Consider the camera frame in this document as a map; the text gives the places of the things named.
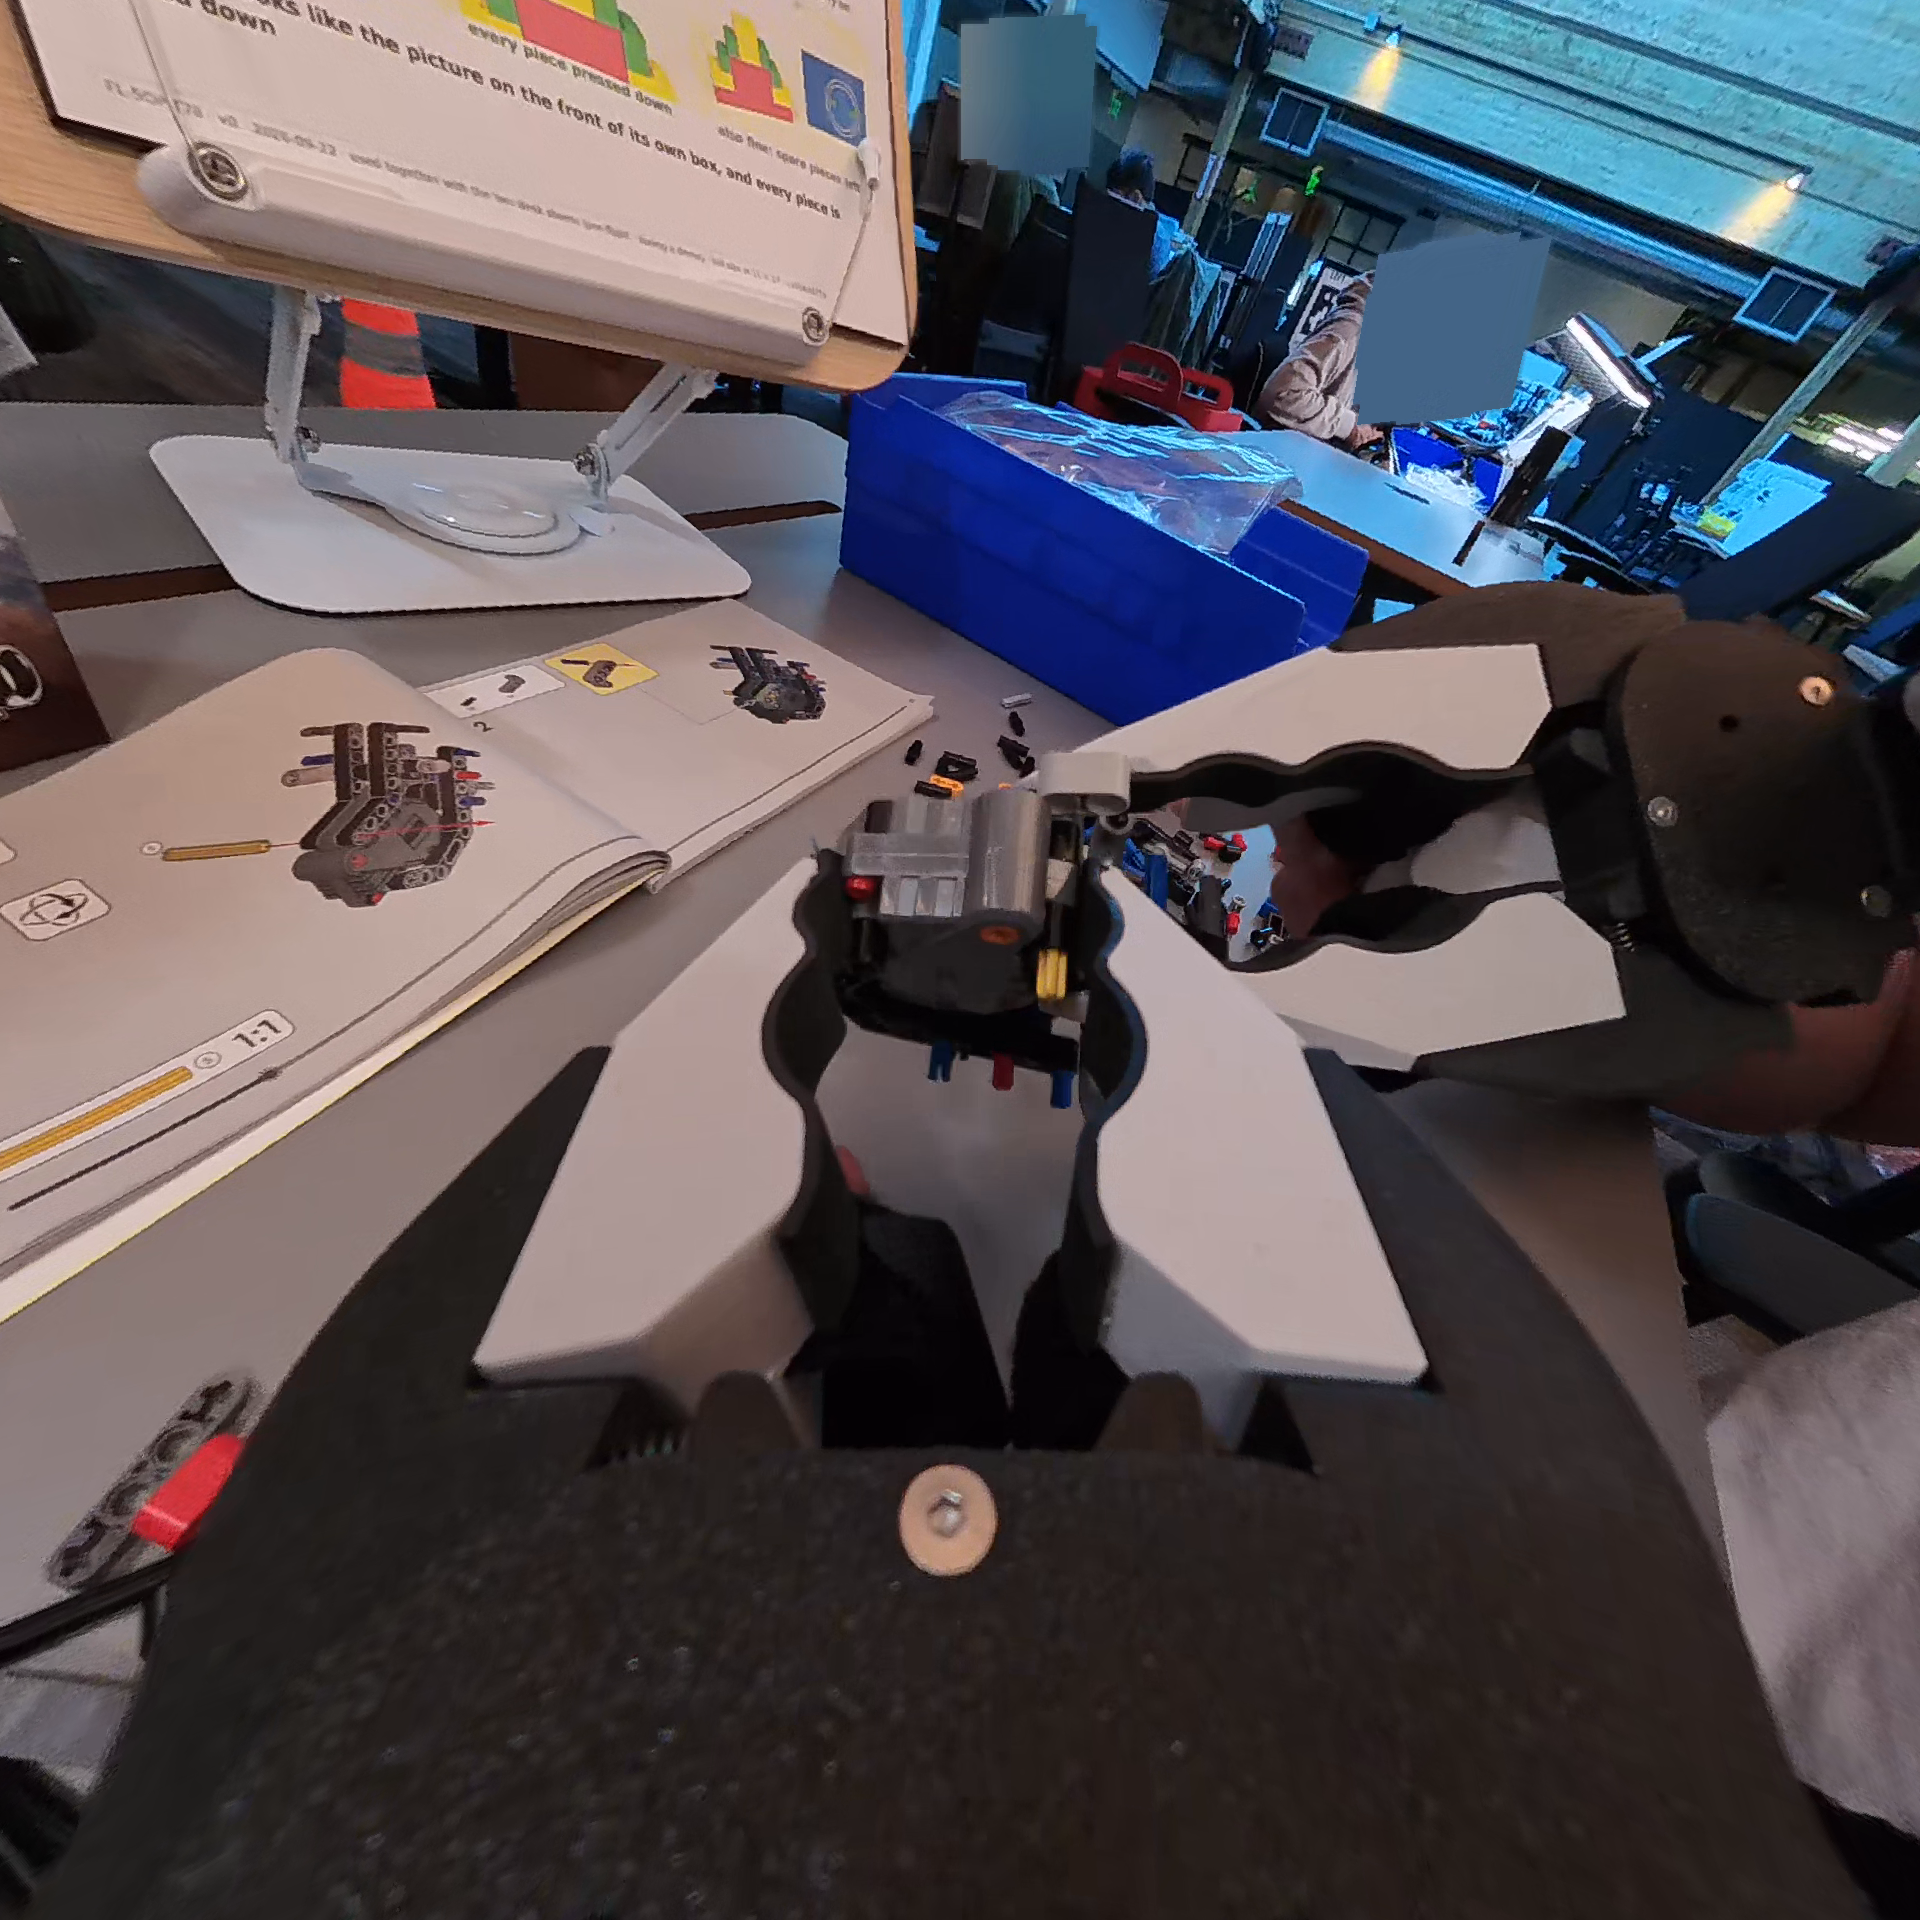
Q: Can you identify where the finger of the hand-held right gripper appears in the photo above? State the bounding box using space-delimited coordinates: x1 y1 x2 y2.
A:
1225 814 1632 1074
1124 643 1557 824

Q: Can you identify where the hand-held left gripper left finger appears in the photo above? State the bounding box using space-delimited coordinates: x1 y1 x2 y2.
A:
472 853 870 1391

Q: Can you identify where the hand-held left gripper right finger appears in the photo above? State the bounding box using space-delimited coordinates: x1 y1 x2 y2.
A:
1058 867 1429 1391

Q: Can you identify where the light grey lego connector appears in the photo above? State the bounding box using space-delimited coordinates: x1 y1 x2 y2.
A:
1034 751 1137 823

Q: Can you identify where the lego instruction booklet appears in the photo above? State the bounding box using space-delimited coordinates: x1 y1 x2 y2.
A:
0 600 936 1322

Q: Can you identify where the grey black lego assembly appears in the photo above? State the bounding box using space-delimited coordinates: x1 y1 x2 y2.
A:
832 787 1112 1112

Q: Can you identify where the pile of mixed lego pieces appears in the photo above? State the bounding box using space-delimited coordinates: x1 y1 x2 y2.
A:
903 686 1292 962

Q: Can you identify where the black lego link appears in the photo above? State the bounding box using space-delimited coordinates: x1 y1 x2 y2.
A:
43 1373 258 1593

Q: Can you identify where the red lego piece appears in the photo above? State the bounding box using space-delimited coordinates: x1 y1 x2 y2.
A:
131 1433 245 1550

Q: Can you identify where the lego set box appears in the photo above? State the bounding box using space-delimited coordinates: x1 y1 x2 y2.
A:
0 502 109 775

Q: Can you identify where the person's right hand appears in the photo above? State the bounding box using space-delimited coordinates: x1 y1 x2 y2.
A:
1650 945 1920 1155

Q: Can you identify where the clear plastic bag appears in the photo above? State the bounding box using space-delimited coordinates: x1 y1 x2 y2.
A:
936 390 1304 560

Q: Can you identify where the blue plastic bin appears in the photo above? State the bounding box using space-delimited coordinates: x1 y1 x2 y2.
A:
836 372 1369 727

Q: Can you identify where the black office chair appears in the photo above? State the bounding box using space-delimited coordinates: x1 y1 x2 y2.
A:
1663 1147 1920 1344

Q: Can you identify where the person's white t-shirt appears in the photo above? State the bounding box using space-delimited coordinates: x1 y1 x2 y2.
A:
1709 1305 1920 1802

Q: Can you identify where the white wooden document stand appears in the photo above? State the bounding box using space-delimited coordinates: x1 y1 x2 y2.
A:
0 0 920 618

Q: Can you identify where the orange traffic cone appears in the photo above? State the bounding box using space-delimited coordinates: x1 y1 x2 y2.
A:
331 297 438 415

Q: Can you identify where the laminated instruction sheet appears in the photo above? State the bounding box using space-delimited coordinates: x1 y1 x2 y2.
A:
21 0 905 371

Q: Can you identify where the black cable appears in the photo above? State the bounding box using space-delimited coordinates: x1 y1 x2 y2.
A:
0 1560 173 1661

